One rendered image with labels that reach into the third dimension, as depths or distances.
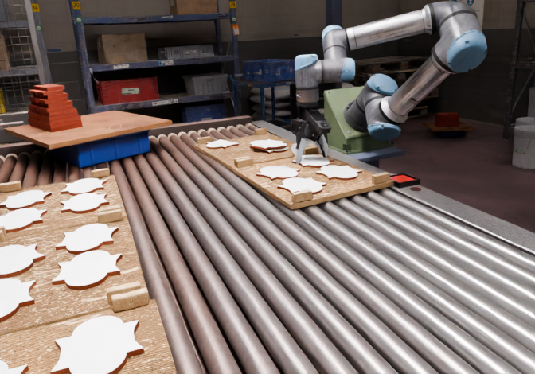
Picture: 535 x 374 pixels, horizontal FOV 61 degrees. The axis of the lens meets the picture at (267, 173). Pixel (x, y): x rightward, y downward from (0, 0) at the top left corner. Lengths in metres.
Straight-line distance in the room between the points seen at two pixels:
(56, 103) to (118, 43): 3.71
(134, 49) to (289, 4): 2.47
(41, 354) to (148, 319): 0.16
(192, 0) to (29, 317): 5.13
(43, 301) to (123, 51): 4.86
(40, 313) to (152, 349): 0.24
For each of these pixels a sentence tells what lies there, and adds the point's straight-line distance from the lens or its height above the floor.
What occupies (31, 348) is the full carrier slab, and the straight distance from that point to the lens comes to 0.82.
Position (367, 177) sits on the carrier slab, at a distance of 1.42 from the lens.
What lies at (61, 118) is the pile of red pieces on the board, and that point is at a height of 1.09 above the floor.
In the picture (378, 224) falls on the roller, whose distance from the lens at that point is 1.14.
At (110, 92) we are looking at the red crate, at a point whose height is 0.79.
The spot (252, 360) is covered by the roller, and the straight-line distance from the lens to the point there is 0.72.
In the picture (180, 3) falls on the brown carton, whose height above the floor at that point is 1.72.
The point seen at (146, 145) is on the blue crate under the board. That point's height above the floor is 0.95.
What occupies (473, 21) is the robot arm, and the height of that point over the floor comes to 1.38.
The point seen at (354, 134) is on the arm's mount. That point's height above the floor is 0.95.
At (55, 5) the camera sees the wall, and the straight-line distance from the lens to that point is 6.18.
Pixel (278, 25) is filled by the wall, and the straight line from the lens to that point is 6.92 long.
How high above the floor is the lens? 1.38
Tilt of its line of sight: 17 degrees down
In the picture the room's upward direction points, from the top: 3 degrees counter-clockwise
